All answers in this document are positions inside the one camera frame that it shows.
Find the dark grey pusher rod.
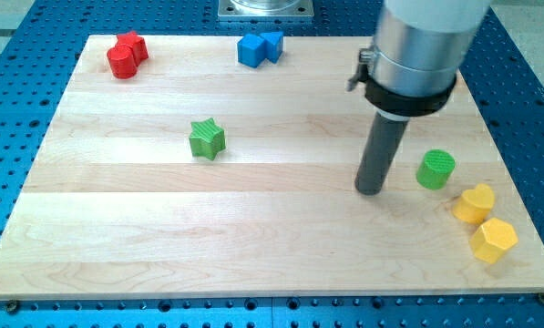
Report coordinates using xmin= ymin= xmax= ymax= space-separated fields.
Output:
xmin=354 ymin=111 xmax=409 ymax=195

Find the wooden board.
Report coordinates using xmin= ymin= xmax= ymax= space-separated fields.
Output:
xmin=0 ymin=36 xmax=544 ymax=300

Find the green star block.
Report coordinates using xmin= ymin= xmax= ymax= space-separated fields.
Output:
xmin=189 ymin=118 xmax=226 ymax=160

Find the green cylinder block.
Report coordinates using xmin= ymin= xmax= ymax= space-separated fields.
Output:
xmin=416 ymin=149 xmax=456 ymax=190

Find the red star block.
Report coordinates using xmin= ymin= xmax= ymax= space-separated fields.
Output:
xmin=116 ymin=30 xmax=149 ymax=66

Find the blue cube block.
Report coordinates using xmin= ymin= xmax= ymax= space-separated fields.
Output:
xmin=237 ymin=34 xmax=266 ymax=68

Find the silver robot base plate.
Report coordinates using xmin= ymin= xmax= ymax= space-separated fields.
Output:
xmin=218 ymin=0 xmax=314 ymax=20

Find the blue perforated table plate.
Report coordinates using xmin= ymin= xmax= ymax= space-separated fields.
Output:
xmin=0 ymin=0 xmax=544 ymax=327

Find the red cylinder block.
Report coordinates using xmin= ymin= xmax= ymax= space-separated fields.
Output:
xmin=107 ymin=45 xmax=138 ymax=79

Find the blue triangle block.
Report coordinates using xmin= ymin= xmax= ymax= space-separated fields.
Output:
xmin=260 ymin=31 xmax=284 ymax=64

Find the yellow hexagon block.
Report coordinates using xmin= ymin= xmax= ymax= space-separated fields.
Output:
xmin=468 ymin=218 xmax=518 ymax=264

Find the yellow heart block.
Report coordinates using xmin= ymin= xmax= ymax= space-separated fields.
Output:
xmin=451 ymin=183 xmax=496 ymax=225

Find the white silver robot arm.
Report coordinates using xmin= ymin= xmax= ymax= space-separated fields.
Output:
xmin=346 ymin=0 xmax=491 ymax=119

